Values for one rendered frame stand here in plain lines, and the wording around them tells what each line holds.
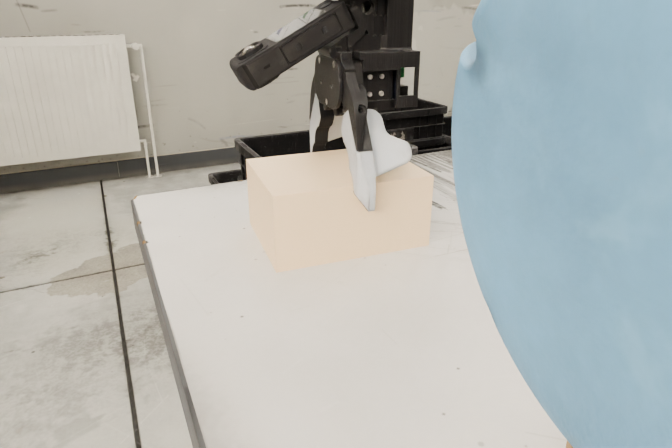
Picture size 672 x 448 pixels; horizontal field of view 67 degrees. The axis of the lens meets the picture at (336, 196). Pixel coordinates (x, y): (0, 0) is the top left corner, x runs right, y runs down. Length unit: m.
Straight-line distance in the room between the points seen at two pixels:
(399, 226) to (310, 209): 0.10
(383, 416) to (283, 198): 0.20
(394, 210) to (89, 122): 2.56
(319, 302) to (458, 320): 0.11
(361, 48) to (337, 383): 0.30
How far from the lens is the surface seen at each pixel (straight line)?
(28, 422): 1.50
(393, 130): 1.72
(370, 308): 0.42
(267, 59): 0.45
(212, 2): 3.09
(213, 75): 3.11
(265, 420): 0.33
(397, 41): 0.50
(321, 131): 0.55
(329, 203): 0.46
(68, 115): 2.95
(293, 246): 0.46
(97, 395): 1.51
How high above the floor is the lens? 0.93
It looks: 21 degrees down
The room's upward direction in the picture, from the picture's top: straight up
